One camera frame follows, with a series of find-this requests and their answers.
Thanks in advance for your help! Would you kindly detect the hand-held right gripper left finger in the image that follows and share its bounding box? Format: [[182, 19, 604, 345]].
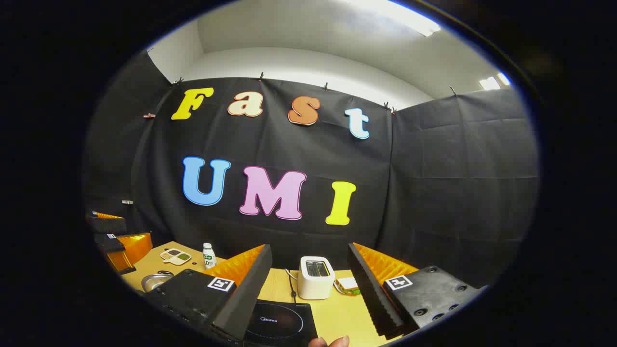
[[145, 244, 273, 345]]

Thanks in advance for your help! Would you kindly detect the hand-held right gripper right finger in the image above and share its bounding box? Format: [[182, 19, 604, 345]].
[[347, 242, 487, 340]]

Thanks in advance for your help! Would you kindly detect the steel pot with black handles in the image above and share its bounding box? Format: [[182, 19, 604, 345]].
[[141, 271, 175, 293]]

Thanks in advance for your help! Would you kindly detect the black induction cooktop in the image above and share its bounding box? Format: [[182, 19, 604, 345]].
[[243, 299, 319, 347]]

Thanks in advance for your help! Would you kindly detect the sandwich with green lettuce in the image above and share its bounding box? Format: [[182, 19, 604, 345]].
[[334, 277, 361, 295]]

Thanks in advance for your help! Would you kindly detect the white divided plate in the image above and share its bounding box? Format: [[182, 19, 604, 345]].
[[160, 248, 192, 266]]

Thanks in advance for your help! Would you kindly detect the white toaster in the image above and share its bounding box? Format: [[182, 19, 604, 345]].
[[297, 256, 336, 300]]

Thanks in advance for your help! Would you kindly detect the small ceiling light panel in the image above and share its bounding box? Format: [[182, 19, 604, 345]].
[[479, 72, 511, 91]]

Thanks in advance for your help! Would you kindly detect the black power cable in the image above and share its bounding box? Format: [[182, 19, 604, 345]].
[[285, 269, 298, 303]]

